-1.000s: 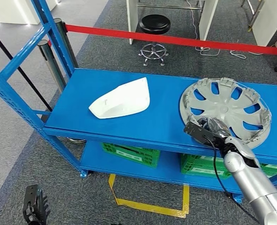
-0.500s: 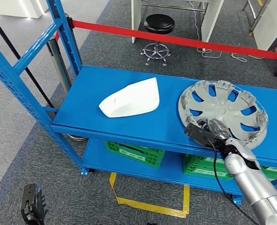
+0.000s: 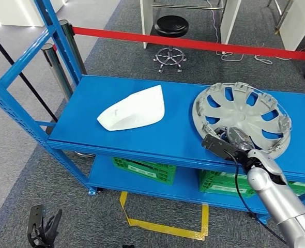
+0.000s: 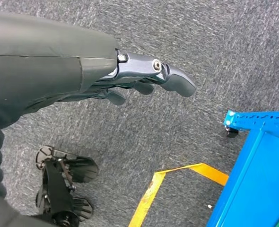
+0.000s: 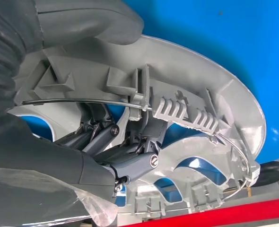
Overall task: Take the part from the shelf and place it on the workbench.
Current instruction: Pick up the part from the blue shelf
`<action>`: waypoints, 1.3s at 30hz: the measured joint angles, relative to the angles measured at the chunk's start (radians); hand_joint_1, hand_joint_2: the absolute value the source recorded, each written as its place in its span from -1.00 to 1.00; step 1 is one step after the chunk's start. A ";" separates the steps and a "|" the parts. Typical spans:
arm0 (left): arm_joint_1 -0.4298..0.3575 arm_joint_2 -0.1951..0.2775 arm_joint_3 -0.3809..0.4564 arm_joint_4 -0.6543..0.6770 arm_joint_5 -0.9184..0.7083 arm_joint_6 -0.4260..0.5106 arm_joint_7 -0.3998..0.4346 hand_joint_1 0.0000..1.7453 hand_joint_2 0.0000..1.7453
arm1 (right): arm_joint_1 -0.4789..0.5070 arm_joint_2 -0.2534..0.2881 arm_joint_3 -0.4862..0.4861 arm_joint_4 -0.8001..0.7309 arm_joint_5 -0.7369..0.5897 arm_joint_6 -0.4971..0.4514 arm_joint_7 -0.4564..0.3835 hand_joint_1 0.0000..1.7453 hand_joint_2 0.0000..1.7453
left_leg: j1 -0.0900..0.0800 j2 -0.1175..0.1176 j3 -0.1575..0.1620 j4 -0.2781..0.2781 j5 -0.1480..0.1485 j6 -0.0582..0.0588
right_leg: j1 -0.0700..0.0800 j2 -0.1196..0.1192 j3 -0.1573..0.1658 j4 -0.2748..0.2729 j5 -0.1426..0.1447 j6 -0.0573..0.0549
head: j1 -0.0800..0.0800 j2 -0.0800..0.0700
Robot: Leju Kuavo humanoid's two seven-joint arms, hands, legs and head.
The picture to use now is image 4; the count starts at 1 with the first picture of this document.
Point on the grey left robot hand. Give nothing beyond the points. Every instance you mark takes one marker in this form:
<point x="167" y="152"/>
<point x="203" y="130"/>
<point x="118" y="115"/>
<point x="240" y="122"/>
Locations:
<point x="47" y="69"/>

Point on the black shelf caster wheel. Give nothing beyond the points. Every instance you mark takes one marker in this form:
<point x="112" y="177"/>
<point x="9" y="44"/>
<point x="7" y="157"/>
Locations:
<point x="231" y="132"/>

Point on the black robot foot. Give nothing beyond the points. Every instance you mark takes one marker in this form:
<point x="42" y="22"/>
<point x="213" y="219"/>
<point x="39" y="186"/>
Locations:
<point x="56" y="188"/>

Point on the blue metal shelf rack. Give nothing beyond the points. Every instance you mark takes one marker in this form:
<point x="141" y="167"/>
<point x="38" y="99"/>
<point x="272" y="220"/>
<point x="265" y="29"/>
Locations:
<point x="260" y="181"/>

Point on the yellow floor tape rectangle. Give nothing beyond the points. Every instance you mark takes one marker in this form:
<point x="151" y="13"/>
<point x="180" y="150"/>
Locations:
<point x="151" y="191"/>

